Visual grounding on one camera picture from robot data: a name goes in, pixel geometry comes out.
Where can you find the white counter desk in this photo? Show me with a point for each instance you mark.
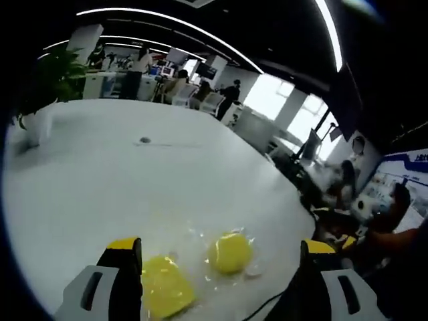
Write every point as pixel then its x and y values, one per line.
pixel 103 83

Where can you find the person's right hand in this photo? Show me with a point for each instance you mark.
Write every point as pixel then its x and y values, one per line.
pixel 398 204

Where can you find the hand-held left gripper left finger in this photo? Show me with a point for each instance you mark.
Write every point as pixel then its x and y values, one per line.
pixel 107 284

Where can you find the round yellow silicone block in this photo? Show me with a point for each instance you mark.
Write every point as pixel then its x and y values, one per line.
pixel 230 253

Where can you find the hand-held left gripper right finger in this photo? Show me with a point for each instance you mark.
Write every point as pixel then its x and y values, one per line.
pixel 321 284

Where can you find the curved ceiling light strip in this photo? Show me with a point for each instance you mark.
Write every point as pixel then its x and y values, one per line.
pixel 167 21

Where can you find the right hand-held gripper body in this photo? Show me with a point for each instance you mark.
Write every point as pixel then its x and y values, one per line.
pixel 364 204

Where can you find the white plant pot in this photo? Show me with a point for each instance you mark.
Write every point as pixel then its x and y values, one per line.
pixel 40 128

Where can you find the blue and white wall poster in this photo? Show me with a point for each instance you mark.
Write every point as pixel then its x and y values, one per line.
pixel 406 177

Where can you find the round wall mirror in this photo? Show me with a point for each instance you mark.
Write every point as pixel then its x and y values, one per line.
pixel 358 146

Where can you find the long ceiling light strip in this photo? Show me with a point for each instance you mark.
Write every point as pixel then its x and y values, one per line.
pixel 331 33

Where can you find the dark display screen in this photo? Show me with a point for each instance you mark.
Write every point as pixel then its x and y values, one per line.
pixel 209 70

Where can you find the hanging display screen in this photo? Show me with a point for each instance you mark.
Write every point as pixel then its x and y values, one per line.
pixel 167 70

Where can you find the square yellow silicone block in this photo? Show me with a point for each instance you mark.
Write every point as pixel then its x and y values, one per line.
pixel 167 287

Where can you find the green leafy plant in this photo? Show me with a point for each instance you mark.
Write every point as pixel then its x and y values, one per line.
pixel 58 78

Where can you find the white mesh office chair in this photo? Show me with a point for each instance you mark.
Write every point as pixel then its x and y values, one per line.
pixel 212 102
pixel 182 96

